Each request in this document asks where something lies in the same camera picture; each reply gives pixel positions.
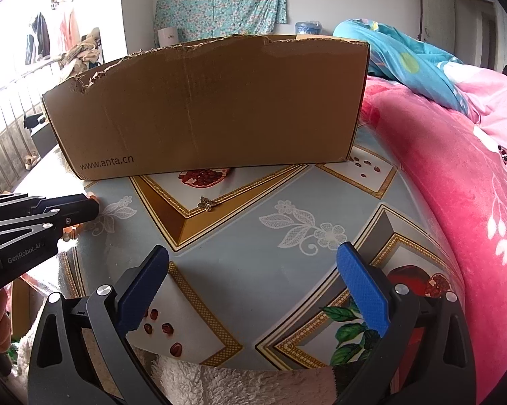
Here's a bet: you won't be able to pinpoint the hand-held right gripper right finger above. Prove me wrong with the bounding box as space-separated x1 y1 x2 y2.
336 242 478 405

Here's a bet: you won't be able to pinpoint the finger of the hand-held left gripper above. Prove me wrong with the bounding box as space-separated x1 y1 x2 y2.
0 199 101 248
0 193 89 223

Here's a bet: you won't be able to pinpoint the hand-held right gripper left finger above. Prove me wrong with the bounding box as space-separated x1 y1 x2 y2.
27 245 170 405

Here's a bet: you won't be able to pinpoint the pink orange bead bracelet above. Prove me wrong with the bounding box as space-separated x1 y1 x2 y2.
61 193 97 242

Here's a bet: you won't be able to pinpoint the brown cardboard box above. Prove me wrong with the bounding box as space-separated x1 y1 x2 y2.
41 34 371 182

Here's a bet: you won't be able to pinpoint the grey cabinet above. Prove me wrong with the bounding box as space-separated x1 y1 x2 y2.
30 120 60 161

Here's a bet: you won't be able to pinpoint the metal railing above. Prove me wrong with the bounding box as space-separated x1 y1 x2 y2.
0 57 64 195

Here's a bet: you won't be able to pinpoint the fruit print tablecloth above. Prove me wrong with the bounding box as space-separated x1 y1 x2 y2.
9 118 465 378

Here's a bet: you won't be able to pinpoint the white fluffy towel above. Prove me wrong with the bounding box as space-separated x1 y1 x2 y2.
15 333 339 405

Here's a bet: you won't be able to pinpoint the pink floral blanket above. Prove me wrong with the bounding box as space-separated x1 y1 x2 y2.
359 65 507 405

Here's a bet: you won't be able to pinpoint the pile of clothes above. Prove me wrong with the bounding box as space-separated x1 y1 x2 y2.
59 27 104 74

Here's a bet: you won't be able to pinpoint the hanging clothes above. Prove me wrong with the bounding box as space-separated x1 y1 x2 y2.
26 2 83 62

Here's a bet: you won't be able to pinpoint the blue patterned quilt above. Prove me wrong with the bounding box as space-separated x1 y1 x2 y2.
333 18 482 114

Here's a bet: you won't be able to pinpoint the grey door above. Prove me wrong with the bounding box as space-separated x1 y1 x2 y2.
418 0 457 45

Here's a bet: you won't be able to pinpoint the teal floral wall cloth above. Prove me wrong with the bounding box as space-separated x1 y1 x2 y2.
154 0 289 43

